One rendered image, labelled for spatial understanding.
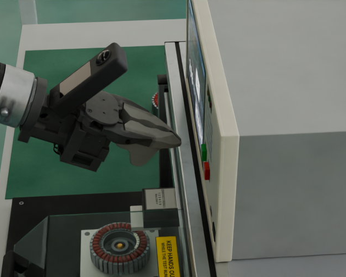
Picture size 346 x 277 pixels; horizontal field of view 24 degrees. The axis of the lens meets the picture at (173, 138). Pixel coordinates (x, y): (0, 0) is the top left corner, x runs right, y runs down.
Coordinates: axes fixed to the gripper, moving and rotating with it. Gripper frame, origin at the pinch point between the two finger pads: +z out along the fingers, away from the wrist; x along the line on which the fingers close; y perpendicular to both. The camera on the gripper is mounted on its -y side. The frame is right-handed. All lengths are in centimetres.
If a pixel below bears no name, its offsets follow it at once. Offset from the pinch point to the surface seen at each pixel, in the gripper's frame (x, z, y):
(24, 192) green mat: -44, -6, 54
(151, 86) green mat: -83, 20, 42
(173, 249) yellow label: 6.8, 5.7, 13.7
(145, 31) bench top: -112, 20, 42
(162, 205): -18.6, 11.7, 26.8
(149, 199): -20.5, 9.7, 27.7
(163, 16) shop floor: -258, 65, 103
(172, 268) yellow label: 10.5, 5.3, 13.9
